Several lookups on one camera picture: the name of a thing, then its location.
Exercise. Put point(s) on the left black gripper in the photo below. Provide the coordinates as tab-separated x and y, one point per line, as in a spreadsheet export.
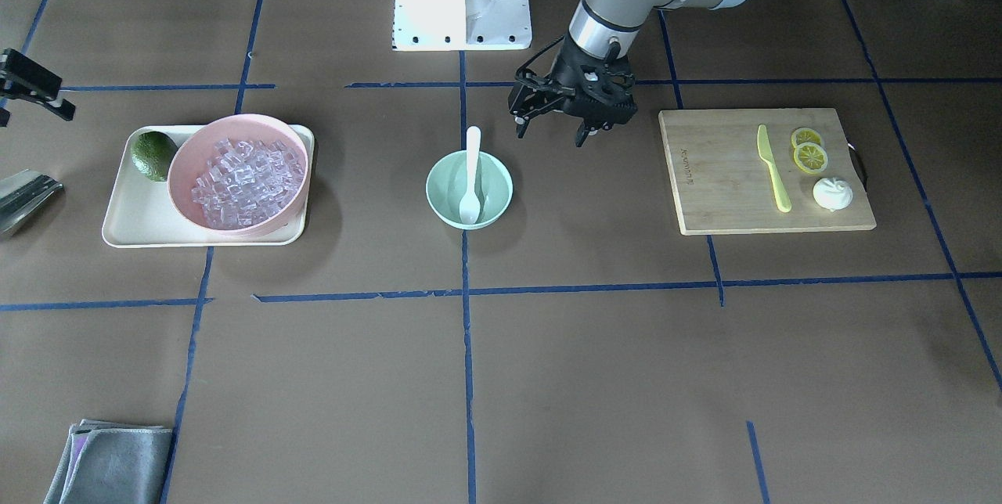
565	78

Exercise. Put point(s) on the lemon slice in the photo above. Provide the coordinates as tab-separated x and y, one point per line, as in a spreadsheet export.
811	158
803	135

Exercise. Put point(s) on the green bowl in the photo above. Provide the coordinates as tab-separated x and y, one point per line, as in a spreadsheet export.
446	184

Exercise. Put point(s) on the green lime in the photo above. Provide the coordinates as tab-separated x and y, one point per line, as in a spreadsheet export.
152	154

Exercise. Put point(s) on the steel ice scoop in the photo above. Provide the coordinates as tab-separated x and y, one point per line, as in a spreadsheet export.
22	195

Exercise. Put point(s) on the white plastic spoon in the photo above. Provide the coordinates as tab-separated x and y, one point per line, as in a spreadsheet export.
470	205

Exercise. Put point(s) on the pink bowl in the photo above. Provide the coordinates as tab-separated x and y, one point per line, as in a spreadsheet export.
191	161

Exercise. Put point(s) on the grey folded cloth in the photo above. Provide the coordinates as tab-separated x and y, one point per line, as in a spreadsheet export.
108	462

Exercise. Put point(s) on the clear ice cubes pile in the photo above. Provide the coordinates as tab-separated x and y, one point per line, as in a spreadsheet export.
246	183

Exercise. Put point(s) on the bamboo cutting board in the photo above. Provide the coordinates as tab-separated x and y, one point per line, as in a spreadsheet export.
720	186

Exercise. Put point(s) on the upper lemon slice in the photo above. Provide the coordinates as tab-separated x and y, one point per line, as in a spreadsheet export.
811	158

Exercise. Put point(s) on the lower lemon slice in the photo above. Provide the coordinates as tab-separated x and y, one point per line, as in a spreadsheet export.
803	135

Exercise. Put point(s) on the cream plastic tray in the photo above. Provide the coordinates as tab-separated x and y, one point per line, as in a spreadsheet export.
140	213

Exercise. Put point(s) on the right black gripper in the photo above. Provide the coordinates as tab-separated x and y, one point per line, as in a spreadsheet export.
30	81

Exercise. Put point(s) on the yellow plastic knife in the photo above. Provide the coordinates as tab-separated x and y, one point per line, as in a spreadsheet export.
764	147

